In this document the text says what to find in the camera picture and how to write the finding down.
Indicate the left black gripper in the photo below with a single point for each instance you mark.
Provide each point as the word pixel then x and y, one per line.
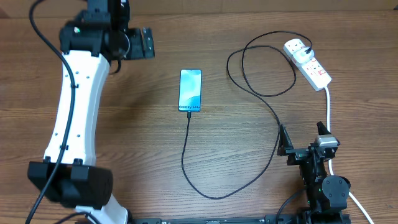
pixel 138 51

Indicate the Samsung Galaxy smartphone blue screen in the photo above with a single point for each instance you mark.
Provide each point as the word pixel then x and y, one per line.
pixel 190 90

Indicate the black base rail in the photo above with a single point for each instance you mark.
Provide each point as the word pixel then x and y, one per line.
pixel 269 219

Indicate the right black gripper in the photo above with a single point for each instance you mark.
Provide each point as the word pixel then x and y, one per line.
pixel 296 154

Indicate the white charger plug adapter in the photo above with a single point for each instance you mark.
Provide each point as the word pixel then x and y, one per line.
pixel 303 55

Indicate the white power strip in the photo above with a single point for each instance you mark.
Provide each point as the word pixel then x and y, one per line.
pixel 313 71

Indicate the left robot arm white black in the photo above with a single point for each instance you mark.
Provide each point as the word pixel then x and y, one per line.
pixel 89 43

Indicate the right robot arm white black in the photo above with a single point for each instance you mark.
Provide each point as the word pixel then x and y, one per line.
pixel 326 194

